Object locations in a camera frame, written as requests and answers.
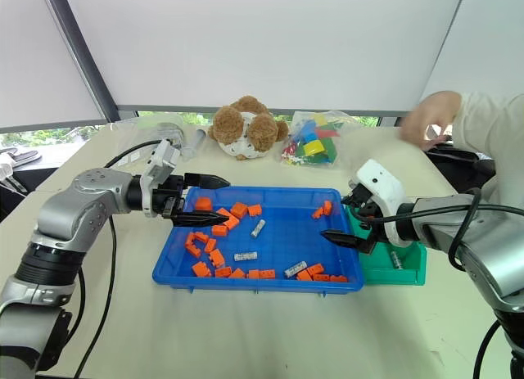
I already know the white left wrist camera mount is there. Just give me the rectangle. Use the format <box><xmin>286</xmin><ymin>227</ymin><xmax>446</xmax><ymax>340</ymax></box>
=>
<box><xmin>140</xmin><ymin>139</ymin><xmax>182</xmax><ymax>219</ymax></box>

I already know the black chair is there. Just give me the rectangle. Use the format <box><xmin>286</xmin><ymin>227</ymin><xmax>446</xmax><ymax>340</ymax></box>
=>
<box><xmin>422</xmin><ymin>135</ymin><xmax>499</xmax><ymax>194</ymax></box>

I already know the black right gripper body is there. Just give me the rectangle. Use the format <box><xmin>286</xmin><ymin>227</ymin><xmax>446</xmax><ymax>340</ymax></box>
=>
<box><xmin>346</xmin><ymin>182</ymin><xmax>386</xmax><ymax>255</ymax></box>

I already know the blue plastic tray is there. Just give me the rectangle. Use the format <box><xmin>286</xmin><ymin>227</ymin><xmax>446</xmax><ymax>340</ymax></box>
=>
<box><xmin>151</xmin><ymin>185</ymin><xmax>366</xmax><ymax>293</ymax></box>

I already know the clear plastic bag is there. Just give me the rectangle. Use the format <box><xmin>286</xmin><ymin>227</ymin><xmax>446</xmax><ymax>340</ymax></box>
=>
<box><xmin>111</xmin><ymin>111</ymin><xmax>186</xmax><ymax>151</ymax></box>

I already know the green plastic bin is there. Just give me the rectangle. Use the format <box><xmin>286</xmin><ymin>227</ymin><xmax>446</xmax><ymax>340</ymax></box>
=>
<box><xmin>341</xmin><ymin>202</ymin><xmax>428</xmax><ymax>287</ymax></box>

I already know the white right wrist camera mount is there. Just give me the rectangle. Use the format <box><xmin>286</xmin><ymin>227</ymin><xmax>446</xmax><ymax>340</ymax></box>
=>
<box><xmin>355</xmin><ymin>158</ymin><xmax>412</xmax><ymax>249</ymax></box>

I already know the yellow building block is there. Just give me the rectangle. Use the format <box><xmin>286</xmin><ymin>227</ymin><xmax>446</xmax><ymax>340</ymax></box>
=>
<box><xmin>302</xmin><ymin>138</ymin><xmax>325</xmax><ymax>156</ymax></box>

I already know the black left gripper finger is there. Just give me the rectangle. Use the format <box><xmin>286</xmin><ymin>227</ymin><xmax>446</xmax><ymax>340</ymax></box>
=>
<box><xmin>183</xmin><ymin>173</ymin><xmax>232</xmax><ymax>190</ymax></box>
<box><xmin>170</xmin><ymin>210</ymin><xmax>231</xmax><ymax>228</ymax></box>

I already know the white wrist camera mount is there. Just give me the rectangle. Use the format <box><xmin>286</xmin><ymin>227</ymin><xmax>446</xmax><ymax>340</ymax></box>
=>
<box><xmin>355</xmin><ymin>158</ymin><xmax>412</xmax><ymax>249</ymax></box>
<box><xmin>140</xmin><ymin>139</ymin><xmax>182</xmax><ymax>219</ymax></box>

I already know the clear bag of coloured blocks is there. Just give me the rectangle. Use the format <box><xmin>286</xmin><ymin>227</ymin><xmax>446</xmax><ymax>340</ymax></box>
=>
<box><xmin>279</xmin><ymin>109</ymin><xmax>366</xmax><ymax>169</ymax></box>

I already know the dark grey window post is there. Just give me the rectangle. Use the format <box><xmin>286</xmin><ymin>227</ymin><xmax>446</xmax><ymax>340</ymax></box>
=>
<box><xmin>39</xmin><ymin>0</ymin><xmax>122</xmax><ymax>123</ymax></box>

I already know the green building block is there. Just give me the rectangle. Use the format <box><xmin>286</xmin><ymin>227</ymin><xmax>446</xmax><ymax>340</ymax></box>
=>
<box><xmin>323</xmin><ymin>137</ymin><xmax>340</xmax><ymax>165</ymax></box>

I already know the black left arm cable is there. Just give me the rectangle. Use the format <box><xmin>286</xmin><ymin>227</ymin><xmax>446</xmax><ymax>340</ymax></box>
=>
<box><xmin>65</xmin><ymin>140</ymin><xmax>165</xmax><ymax>379</ymax></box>

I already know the person's bare hand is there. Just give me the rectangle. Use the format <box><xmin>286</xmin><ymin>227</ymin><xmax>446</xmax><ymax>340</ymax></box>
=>
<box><xmin>398</xmin><ymin>89</ymin><xmax>462</xmax><ymax>151</ymax></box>

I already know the grey window sill bar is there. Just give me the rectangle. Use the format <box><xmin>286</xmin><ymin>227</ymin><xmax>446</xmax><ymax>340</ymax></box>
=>
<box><xmin>115</xmin><ymin>104</ymin><xmax>415</xmax><ymax>119</ymax></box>

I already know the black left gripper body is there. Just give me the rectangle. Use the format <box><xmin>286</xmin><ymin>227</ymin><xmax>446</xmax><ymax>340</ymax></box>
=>
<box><xmin>154</xmin><ymin>174</ymin><xmax>191</xmax><ymax>222</ymax></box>

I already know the black white slipper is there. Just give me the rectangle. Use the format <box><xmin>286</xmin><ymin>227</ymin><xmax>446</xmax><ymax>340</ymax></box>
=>
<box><xmin>0</xmin><ymin>147</ymin><xmax>43</xmax><ymax>166</ymax></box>

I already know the brown white plush dog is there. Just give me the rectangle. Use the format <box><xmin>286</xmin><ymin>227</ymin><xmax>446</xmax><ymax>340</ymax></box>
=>
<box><xmin>207</xmin><ymin>95</ymin><xmax>290</xmax><ymax>161</ymax></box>

